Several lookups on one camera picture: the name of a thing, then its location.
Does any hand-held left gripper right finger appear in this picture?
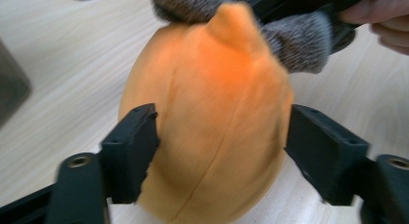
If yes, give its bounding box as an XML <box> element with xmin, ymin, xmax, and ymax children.
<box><xmin>284</xmin><ymin>103</ymin><xmax>369</xmax><ymax>206</ymax></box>

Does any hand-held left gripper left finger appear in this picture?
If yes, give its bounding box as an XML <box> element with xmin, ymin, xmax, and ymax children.
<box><xmin>100</xmin><ymin>103</ymin><xmax>161</xmax><ymax>204</ymax></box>

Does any grey cloth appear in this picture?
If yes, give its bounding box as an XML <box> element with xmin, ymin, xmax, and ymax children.
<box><xmin>144</xmin><ymin>0</ymin><xmax>358</xmax><ymax>74</ymax></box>

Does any orange mango-shaped fruit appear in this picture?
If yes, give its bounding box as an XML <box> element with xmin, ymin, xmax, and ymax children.
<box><xmin>118</xmin><ymin>1</ymin><xmax>294</xmax><ymax>224</ymax></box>

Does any grey transparent storage box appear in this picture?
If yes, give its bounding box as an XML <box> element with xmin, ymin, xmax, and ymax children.
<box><xmin>0</xmin><ymin>40</ymin><xmax>32</xmax><ymax>128</ymax></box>

